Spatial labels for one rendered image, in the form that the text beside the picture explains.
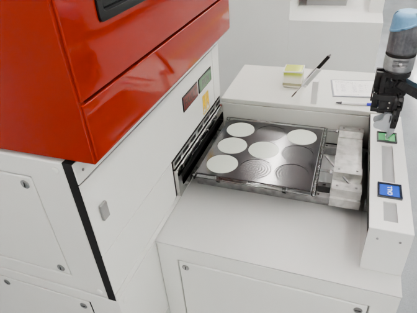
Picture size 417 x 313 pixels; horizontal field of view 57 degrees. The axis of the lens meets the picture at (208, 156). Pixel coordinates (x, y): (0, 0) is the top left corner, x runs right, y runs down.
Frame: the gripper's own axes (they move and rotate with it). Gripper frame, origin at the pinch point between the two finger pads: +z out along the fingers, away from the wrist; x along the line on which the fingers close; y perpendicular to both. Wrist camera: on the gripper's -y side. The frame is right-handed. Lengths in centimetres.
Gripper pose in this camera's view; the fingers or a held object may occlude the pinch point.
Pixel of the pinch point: (390, 133)
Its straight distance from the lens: 126.4
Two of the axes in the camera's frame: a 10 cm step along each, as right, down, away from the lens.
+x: -3.3, 5.5, -7.7
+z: 0.7, 8.2, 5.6
